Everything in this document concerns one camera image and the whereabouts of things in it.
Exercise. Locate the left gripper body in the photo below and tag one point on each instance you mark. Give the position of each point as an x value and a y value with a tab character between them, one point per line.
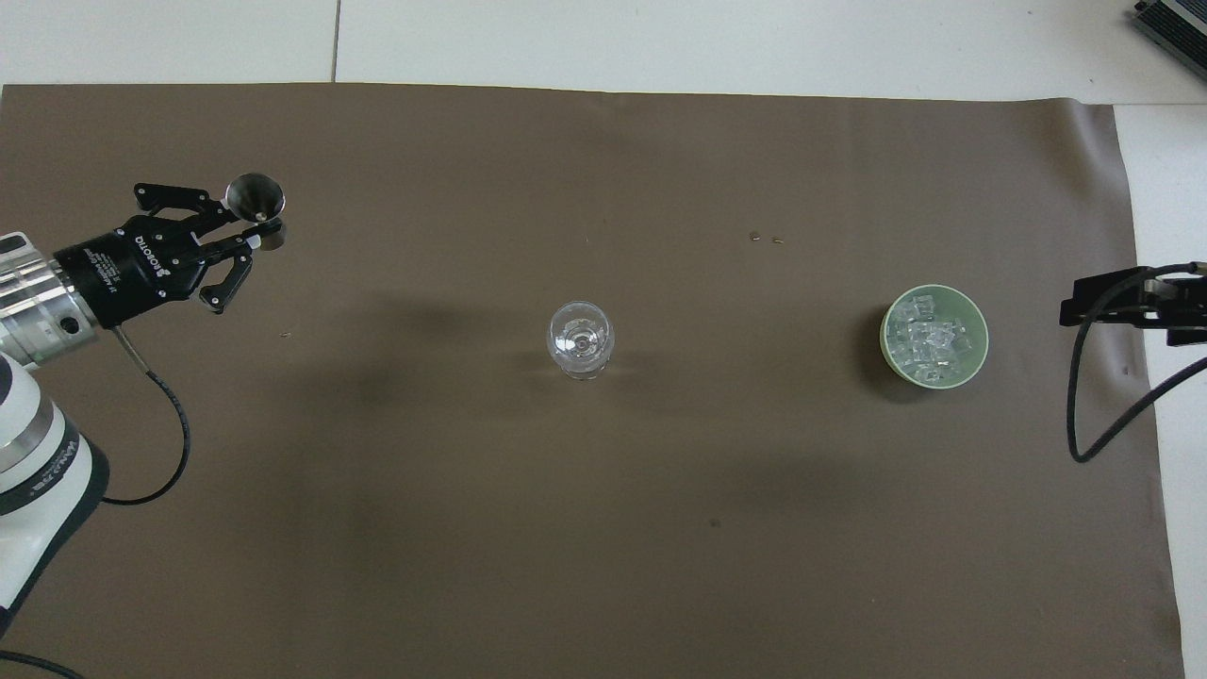
127	269

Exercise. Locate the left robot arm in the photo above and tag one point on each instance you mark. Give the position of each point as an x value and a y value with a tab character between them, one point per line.
38	471

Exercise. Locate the clear wine glass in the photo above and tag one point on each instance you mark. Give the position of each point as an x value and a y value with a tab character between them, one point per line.
580	339

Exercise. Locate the clear ice cube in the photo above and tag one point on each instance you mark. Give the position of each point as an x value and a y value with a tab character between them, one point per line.
943	341
918	307
911	355

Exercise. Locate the steel jigger cup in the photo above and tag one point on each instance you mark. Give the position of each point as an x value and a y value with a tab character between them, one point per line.
255	193

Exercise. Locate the green bowl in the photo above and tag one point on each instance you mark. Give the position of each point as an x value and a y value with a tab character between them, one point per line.
979	330

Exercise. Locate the black stand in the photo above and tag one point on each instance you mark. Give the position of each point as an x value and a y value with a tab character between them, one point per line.
1174	24

